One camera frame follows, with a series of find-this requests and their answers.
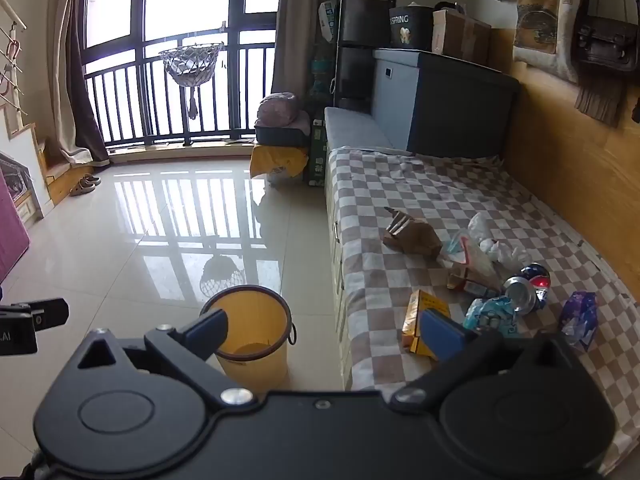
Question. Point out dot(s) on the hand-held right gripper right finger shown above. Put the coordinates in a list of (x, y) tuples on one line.
[(442, 335)]

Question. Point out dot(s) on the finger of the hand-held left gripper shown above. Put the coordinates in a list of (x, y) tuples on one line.
[(47, 312)]

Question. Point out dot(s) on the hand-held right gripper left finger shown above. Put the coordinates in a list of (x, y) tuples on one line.
[(207, 334)]

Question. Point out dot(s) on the yellow cardboard box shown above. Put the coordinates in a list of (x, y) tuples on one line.
[(417, 315)]

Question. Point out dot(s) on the yellow trash bin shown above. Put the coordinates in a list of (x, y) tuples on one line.
[(260, 320)]

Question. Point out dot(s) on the small red brown carton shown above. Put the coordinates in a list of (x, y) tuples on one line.
[(470, 287)]

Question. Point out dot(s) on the brown cardboard piece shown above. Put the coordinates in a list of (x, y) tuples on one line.
[(415, 237)]

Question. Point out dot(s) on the light blue wrapper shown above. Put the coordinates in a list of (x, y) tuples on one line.
[(492, 312)]

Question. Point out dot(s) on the clear plastic zip bag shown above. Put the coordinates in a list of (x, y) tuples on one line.
[(472, 260)]

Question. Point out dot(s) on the pink board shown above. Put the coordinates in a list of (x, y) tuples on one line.
[(12, 230)]

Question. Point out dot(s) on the crushed blue red can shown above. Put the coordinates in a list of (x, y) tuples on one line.
[(527, 287)]

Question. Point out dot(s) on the white bed drawer cabinet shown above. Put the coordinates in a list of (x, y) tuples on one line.
[(340, 285)]

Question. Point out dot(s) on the beige slipper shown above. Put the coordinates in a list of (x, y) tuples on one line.
[(91, 179), (81, 189)]

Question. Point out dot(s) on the wooden steps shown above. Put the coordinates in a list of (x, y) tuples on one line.
[(65, 180)]

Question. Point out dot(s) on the purple floral packet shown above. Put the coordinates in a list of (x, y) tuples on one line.
[(579, 317)]

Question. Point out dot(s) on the checkered blanket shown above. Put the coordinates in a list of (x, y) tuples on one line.
[(390, 185)]

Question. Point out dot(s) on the white printed sack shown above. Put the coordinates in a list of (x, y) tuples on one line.
[(278, 174)]

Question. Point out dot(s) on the yellow cloth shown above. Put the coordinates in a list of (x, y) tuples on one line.
[(277, 157)]

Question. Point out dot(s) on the dark brown curtain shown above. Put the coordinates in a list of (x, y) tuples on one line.
[(90, 125)]

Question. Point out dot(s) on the green box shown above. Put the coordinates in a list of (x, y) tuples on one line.
[(317, 160)]

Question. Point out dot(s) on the dark basket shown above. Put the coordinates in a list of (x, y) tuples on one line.
[(280, 134)]

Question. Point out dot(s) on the black window railing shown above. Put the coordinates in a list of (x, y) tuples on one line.
[(125, 110)]

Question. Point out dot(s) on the grey cushion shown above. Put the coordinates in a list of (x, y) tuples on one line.
[(352, 125)]

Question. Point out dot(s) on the dark grey storage box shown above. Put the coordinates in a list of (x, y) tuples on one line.
[(450, 105)]

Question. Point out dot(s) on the pink bundle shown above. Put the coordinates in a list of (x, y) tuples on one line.
[(279, 109)]

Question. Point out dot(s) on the beige curtain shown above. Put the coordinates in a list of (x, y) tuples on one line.
[(62, 60)]

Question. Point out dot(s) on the hanging net basket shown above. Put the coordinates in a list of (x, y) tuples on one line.
[(192, 65)]

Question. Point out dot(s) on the brown cardboard box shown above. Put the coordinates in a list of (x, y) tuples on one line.
[(462, 35)]

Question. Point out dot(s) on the black round box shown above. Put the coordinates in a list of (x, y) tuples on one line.
[(411, 27)]

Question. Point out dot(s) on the black drawer shelf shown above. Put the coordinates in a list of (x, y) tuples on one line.
[(367, 20)]

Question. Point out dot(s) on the grey brown curtain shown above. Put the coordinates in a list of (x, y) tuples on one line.
[(307, 20)]

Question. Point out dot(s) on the brown leather fringed bag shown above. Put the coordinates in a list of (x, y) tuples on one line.
[(602, 45)]

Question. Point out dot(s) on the printed canvas tote bag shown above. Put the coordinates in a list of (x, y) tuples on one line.
[(545, 20)]

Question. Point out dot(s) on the white blue plastic bag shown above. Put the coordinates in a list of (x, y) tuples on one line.
[(328, 20)]

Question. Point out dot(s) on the wall hook rack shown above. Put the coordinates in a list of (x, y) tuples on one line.
[(10, 75)]

